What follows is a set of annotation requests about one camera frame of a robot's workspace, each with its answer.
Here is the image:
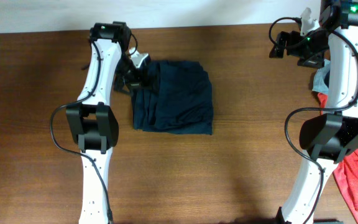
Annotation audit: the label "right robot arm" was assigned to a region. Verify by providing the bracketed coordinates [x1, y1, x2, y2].
[270, 1, 358, 223]

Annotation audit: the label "navy blue shorts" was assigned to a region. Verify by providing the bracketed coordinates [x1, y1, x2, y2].
[131, 60, 214, 135]

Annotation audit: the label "light blue garment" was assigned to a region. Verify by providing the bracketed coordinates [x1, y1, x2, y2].
[312, 60, 330, 95]

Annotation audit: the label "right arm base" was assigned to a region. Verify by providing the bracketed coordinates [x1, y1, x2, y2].
[313, 220, 344, 224]

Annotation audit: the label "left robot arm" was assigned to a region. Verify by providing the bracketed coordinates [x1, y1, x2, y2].
[66, 22, 151, 224]

